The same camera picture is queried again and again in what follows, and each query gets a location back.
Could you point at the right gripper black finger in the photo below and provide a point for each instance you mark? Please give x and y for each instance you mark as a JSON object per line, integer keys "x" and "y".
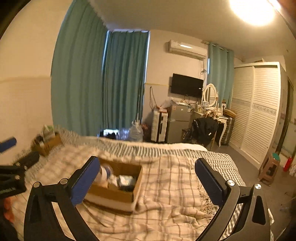
{"x": 27, "y": 161}

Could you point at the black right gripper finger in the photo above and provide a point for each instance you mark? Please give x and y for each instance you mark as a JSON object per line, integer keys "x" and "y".
{"x": 41, "y": 222}
{"x": 253, "y": 221}

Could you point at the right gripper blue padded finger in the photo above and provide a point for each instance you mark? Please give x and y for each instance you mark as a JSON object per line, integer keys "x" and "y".
{"x": 7, "y": 144}

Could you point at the clear plastic jar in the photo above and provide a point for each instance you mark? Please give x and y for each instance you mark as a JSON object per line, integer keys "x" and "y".
{"x": 104, "y": 174}

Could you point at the light blue tube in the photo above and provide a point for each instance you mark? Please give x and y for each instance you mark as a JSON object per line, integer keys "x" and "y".
{"x": 113, "y": 182}

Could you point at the person's left hand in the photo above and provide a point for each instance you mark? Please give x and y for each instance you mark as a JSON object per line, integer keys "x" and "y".
{"x": 8, "y": 211}

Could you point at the small brown cardboard box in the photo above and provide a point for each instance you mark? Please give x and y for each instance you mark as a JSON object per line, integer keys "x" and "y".
{"x": 48, "y": 139}

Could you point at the large open cardboard box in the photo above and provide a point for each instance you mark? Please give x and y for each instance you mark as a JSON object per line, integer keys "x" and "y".
{"x": 129, "y": 183}

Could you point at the black jacket on chair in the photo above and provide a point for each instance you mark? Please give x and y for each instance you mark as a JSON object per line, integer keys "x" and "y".
{"x": 203, "y": 130}

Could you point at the teal window curtain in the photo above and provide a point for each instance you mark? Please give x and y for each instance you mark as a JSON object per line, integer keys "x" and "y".
{"x": 97, "y": 75}

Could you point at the large clear water jug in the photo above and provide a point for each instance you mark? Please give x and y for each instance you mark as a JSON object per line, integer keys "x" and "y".
{"x": 136, "y": 133}

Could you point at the grey mini fridge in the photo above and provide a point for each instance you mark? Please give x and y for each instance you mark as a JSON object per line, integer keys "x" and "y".
{"x": 179, "y": 117}

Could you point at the white louvered wardrobe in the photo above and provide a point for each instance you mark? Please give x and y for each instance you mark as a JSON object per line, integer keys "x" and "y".
{"x": 259, "y": 100}

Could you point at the white oval vanity mirror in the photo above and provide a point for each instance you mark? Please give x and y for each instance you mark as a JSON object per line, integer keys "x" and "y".
{"x": 209, "y": 96}

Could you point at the white suitcase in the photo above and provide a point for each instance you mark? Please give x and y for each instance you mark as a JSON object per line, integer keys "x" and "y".
{"x": 159, "y": 125}

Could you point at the teal corner curtain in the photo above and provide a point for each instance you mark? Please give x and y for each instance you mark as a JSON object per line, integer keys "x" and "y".
{"x": 221, "y": 71}

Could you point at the white air conditioner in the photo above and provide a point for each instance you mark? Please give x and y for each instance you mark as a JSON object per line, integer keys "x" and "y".
{"x": 187, "y": 50}

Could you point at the round ceiling lamp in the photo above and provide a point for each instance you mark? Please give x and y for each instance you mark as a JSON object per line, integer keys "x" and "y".
{"x": 257, "y": 13}

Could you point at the black wall television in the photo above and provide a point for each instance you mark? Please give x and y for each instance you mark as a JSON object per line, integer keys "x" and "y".
{"x": 186, "y": 86}

